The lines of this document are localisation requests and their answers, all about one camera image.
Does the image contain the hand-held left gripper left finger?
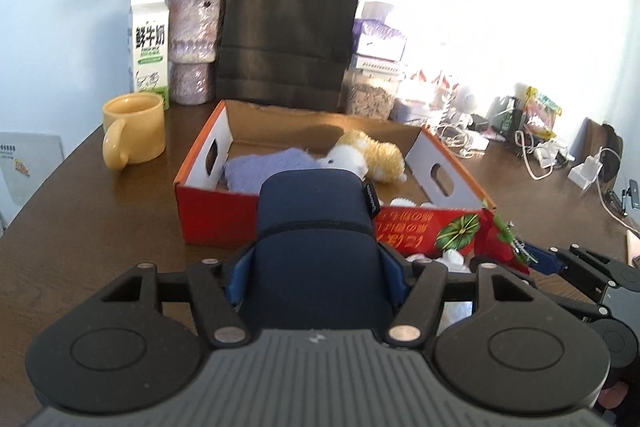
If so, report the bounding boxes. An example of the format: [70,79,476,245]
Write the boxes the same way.
[100,252,256,349]

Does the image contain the round wooden board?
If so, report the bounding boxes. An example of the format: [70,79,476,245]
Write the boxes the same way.
[582,118,625,184]

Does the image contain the white milk carton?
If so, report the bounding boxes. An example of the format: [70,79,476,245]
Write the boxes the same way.
[129,0,171,110]

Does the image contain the purple towel cloth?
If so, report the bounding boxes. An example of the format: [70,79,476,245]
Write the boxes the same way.
[222,148,321,196]

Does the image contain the dark green bottle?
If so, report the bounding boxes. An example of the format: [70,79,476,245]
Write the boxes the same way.
[490,96,524,134]

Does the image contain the white paper carton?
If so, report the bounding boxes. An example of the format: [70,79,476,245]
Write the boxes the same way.
[0,132,65,229]

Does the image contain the red cardboard box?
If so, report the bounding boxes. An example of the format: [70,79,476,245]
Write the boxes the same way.
[174,99,499,264]

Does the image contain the purple textured vase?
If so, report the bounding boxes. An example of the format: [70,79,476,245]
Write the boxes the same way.
[166,0,226,106]

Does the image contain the yellow snack bag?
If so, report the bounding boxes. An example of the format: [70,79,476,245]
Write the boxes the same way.
[522,86,564,140]

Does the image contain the yellow ceramic mug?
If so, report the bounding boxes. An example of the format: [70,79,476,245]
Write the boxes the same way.
[102,93,166,172]

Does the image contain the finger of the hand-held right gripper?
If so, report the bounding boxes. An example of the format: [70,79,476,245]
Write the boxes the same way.
[522,244,640,293]
[535,287,609,323]

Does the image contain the red artificial flower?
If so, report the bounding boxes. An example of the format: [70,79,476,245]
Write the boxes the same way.
[472,202,532,276]

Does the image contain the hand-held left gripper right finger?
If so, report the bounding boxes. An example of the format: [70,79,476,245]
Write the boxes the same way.
[379,244,543,350]

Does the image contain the small white object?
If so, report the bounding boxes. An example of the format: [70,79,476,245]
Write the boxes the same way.
[390,197,437,210]

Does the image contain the white power adapter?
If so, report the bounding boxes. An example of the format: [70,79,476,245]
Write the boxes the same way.
[567,147,617,190]

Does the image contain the small white desk fan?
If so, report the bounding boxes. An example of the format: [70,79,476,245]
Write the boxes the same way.
[446,85,479,128]

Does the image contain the purple tissue pack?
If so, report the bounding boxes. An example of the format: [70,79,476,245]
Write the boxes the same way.
[352,2,409,62]

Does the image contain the navy blue zip case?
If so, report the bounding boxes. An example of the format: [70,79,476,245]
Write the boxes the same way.
[239,169,402,333]

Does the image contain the flat white box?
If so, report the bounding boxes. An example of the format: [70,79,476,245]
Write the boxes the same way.
[350,54,407,76]

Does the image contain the black paper bag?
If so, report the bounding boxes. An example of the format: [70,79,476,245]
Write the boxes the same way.
[215,0,365,114]

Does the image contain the round metal tin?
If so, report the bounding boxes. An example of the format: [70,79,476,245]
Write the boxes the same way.
[392,99,437,126]

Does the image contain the white earphones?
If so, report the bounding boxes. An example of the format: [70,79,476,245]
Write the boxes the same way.
[439,121,492,158]

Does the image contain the person's right hand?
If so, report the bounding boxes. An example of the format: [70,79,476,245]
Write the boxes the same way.
[597,379,632,413]

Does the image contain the yellow and white plush toy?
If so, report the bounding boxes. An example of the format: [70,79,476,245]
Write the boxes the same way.
[316,130,408,184]

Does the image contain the clear sunflower seed container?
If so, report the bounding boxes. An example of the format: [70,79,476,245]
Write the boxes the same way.
[341,69,402,121]

